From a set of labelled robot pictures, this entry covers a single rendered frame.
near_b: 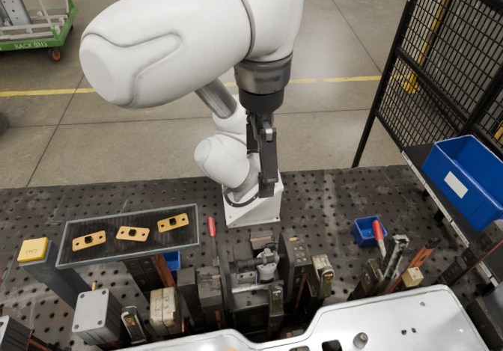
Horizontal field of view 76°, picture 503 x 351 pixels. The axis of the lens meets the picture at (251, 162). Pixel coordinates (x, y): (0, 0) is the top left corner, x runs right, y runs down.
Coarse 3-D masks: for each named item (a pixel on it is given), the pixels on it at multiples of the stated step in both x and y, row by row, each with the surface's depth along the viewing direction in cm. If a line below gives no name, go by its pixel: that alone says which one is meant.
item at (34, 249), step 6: (30, 240) 88; (36, 240) 88; (42, 240) 88; (24, 246) 87; (30, 246) 87; (36, 246) 87; (42, 246) 87; (24, 252) 86; (30, 252) 86; (36, 252) 86; (42, 252) 86; (18, 258) 85; (24, 258) 85; (30, 258) 85; (36, 258) 85; (42, 258) 86
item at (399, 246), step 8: (392, 240) 83; (400, 240) 83; (408, 240) 82; (392, 248) 84; (400, 248) 82; (408, 248) 80; (392, 256) 85; (400, 256) 86; (408, 256) 81; (384, 264) 89; (392, 264) 89; (384, 272) 90; (392, 272) 91
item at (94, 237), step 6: (90, 234) 89; (96, 234) 89; (102, 234) 89; (78, 240) 88; (84, 240) 88; (90, 240) 87; (96, 240) 88; (102, 240) 88; (78, 246) 87; (84, 246) 87; (90, 246) 87
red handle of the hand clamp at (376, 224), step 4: (376, 220) 95; (376, 224) 93; (380, 224) 94; (376, 228) 93; (380, 228) 93; (376, 232) 93; (380, 232) 93; (376, 236) 93; (380, 236) 93; (380, 240) 93; (380, 244) 93; (380, 248) 92; (384, 248) 92; (380, 252) 92; (384, 252) 92; (380, 256) 93; (384, 256) 92; (388, 272) 91
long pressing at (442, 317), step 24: (432, 288) 95; (336, 312) 91; (360, 312) 91; (384, 312) 91; (408, 312) 91; (432, 312) 91; (456, 312) 91; (192, 336) 86; (216, 336) 86; (240, 336) 86; (312, 336) 86; (336, 336) 86; (384, 336) 86; (408, 336) 86; (432, 336) 86; (456, 336) 86; (480, 336) 87
